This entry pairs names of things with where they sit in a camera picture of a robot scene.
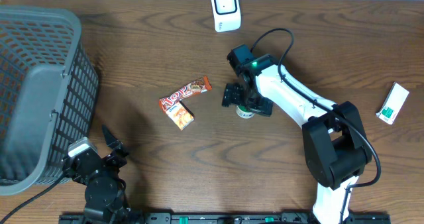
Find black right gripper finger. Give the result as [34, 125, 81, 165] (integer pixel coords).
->
[244, 97, 273, 117]
[222, 83, 244, 107]

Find small green white can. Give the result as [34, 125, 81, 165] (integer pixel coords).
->
[236, 105, 254, 119]

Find red Top chocolate bar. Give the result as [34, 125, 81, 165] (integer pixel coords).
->
[159, 76, 212, 112]

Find orange snack packet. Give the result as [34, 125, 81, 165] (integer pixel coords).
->
[166, 101, 194, 131]

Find white Panadol medicine box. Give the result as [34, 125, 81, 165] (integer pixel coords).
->
[376, 82, 409, 125]

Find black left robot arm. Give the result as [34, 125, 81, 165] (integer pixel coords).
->
[62, 125, 144, 223]

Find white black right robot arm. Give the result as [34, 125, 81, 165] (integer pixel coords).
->
[222, 52, 372, 223]

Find white barcode scanner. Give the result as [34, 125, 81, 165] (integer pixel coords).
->
[211, 0, 241, 32]

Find grey plastic basket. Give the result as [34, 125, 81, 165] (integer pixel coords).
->
[1, 5, 99, 196]

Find black mounting rail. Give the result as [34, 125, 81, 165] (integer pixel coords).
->
[58, 211, 392, 224]

